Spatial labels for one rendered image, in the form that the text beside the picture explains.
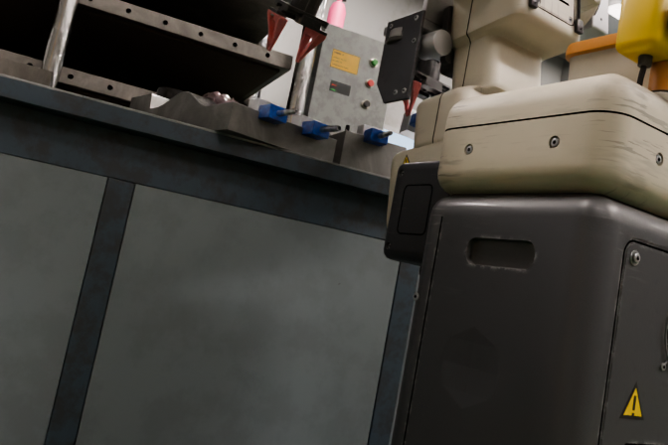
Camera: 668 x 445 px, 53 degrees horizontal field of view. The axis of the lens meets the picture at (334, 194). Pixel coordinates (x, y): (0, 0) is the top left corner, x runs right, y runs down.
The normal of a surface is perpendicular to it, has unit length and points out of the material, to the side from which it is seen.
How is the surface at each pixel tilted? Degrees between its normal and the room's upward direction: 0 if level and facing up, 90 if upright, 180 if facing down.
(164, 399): 90
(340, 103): 90
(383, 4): 90
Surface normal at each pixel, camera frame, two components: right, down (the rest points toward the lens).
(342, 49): 0.39, -0.05
